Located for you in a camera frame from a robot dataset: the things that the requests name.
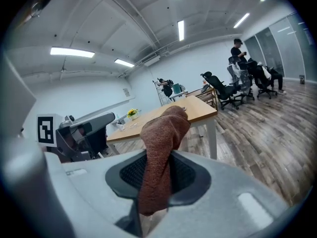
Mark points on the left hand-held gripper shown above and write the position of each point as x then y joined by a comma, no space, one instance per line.
45,130

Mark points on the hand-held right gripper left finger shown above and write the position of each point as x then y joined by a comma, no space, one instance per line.
94,199

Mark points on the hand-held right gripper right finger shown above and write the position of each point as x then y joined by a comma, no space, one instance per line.
223,207

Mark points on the white table leg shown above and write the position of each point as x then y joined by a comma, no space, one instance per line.
113,149
212,140

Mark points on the brown cloth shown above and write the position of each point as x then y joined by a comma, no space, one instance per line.
161,142

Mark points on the small white object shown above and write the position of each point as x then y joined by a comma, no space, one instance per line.
120,126

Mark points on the yellow flowers in white pot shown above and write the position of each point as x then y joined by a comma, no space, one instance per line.
133,113

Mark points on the white air conditioner unit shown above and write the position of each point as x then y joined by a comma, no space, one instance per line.
151,61

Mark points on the teal bin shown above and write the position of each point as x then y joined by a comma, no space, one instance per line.
176,88

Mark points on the small wooden table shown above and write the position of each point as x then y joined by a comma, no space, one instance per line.
205,93

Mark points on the black office chair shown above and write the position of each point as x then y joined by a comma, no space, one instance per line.
221,89
260,79

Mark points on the grey mesh office chair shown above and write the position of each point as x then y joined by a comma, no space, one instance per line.
244,79

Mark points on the dark waste bin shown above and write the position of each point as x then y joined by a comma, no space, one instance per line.
301,79

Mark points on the glass partition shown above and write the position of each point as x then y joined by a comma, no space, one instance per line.
284,51

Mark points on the wall sign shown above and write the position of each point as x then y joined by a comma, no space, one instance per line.
126,92

